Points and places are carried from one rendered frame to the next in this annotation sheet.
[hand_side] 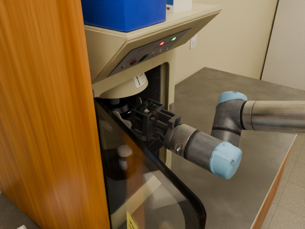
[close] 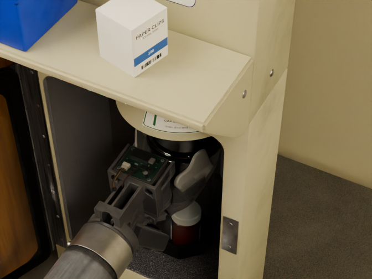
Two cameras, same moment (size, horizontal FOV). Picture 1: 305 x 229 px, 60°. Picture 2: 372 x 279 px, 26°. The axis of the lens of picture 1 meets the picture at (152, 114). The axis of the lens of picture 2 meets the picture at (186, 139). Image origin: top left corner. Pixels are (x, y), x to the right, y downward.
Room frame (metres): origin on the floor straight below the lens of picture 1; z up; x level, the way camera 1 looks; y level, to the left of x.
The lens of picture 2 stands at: (0.52, -0.69, 2.04)
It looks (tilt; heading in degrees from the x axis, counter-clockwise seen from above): 46 degrees down; 81
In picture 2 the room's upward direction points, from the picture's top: straight up
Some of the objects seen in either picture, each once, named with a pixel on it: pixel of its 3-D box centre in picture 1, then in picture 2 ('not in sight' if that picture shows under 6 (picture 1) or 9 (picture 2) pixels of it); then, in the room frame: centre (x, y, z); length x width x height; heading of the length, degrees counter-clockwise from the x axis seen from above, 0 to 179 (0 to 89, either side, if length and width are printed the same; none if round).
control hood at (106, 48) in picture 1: (159, 40); (97, 77); (0.53, -0.01, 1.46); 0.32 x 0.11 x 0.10; 143
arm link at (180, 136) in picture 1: (182, 141); (98, 250); (0.51, -0.07, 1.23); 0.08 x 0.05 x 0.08; 143
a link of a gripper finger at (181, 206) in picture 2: not in sight; (175, 192); (0.62, 0.02, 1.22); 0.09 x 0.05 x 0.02; 28
